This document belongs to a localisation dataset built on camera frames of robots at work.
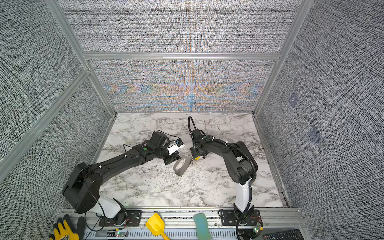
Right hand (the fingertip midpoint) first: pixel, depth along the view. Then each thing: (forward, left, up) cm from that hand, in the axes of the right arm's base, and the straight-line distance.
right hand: (199, 151), depth 99 cm
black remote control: (-45, -41, +1) cm, 61 cm away
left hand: (-9, +12, +11) cm, 19 cm away
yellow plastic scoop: (-41, +22, +1) cm, 47 cm away
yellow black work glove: (-43, +64, +3) cm, 78 cm away
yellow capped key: (-6, +1, +2) cm, 7 cm away
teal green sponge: (-43, 0, 0) cm, 43 cm away
